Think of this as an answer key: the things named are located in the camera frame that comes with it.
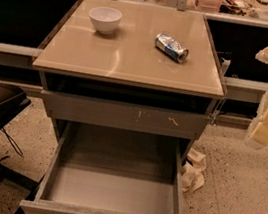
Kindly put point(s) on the grey drawer cabinet with tan top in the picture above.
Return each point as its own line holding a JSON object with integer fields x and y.
{"x": 126, "y": 66}

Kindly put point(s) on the closed grey top drawer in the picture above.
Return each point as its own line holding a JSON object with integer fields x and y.
{"x": 96, "y": 111}

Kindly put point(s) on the crushed silver blue redbull can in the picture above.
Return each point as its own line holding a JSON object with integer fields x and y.
{"x": 171, "y": 47}

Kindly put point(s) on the crumpled white cloth on floor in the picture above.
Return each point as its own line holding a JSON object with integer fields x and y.
{"x": 192, "y": 171}

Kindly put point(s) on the white ceramic bowl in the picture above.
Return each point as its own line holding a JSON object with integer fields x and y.
{"x": 105, "y": 19}

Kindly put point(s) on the open grey middle drawer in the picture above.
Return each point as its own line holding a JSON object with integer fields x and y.
{"x": 103, "y": 170}

